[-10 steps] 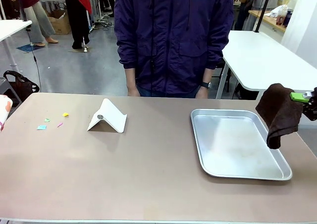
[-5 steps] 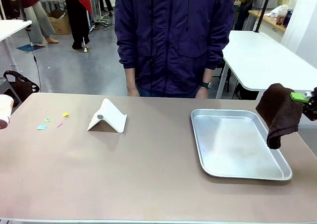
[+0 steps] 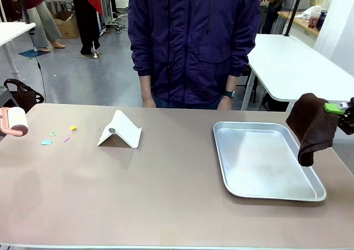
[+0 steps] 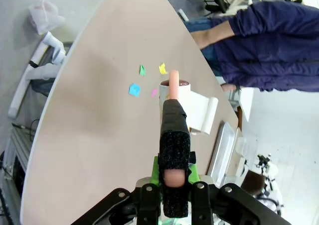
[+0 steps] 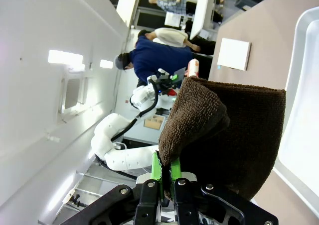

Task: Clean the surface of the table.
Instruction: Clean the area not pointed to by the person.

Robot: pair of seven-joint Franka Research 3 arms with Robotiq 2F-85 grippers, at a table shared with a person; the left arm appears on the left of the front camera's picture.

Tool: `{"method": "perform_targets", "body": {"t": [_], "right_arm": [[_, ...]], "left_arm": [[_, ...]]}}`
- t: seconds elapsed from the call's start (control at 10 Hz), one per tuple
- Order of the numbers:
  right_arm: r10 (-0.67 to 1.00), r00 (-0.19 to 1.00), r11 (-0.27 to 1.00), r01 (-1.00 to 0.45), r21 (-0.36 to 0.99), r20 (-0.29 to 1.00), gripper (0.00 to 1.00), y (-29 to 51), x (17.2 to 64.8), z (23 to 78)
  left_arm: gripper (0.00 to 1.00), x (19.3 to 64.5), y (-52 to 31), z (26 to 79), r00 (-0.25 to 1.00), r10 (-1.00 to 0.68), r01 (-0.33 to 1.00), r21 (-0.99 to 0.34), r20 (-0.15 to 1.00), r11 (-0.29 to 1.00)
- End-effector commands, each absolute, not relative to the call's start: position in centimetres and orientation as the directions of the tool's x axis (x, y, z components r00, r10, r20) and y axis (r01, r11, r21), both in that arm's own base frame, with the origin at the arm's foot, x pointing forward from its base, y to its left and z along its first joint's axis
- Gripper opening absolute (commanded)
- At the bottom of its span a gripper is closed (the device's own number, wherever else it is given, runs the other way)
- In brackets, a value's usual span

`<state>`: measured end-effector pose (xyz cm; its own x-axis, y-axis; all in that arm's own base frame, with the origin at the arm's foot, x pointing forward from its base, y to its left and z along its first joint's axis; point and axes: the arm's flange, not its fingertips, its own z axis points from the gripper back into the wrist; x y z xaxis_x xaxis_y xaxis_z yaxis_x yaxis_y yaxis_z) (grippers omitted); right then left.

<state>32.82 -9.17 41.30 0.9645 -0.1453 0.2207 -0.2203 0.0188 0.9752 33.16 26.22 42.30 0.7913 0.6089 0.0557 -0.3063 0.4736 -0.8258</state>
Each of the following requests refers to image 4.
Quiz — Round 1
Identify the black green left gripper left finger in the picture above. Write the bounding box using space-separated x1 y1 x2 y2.
72 156 163 225

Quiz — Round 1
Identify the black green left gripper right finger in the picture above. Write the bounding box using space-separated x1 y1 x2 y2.
188 160 292 225

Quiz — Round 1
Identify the person's left hand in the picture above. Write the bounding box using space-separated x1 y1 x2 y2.
220 83 240 93

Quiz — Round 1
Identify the silver metal tray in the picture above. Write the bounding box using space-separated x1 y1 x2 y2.
206 120 236 187

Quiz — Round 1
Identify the white storage box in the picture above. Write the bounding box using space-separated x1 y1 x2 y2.
234 127 249 177

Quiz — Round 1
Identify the white peeled adhesive sheet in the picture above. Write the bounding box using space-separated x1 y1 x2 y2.
185 90 219 135

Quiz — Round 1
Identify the blue paper scrap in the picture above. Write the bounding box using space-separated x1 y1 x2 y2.
128 83 142 98

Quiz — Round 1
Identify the person in purple jacket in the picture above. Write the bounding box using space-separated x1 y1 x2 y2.
185 0 319 93

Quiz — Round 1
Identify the clear plastic bag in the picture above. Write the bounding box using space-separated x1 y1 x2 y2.
28 0 66 35

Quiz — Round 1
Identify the white machine with cables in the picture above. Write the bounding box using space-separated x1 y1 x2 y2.
255 153 285 216

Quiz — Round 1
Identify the aluminium frame rail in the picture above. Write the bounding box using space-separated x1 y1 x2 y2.
0 125 34 211

